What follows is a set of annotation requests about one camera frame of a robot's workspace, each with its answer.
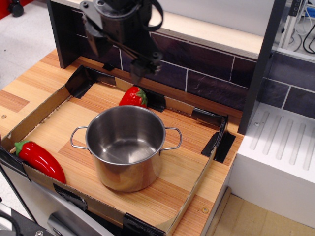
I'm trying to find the black caster wheel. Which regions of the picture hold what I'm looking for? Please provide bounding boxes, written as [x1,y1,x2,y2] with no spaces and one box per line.
[8,0,24,18]

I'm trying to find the red toy strawberry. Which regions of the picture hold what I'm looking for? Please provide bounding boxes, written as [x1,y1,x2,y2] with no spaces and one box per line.
[119,86,148,108]

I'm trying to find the red toy chili pepper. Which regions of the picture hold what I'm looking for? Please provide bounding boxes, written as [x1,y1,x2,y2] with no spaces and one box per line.
[14,140,66,184]

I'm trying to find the wooden shelf with dark posts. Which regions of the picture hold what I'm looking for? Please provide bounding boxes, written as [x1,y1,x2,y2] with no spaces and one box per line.
[47,0,284,134]

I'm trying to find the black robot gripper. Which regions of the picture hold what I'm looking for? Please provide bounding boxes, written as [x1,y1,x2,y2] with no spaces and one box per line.
[80,0,162,85]

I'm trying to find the white sink drainboard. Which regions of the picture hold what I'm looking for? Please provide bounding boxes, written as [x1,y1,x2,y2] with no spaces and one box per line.
[228,103,315,227]

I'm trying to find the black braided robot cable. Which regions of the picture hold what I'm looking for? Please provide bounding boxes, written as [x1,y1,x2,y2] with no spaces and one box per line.
[141,0,164,32]

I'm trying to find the cardboard fence with black tape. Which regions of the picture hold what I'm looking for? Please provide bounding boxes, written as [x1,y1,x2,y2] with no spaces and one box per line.
[0,63,240,236]

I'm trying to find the stainless steel pot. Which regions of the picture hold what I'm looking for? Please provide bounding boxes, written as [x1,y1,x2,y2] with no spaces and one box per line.
[83,105,168,192]

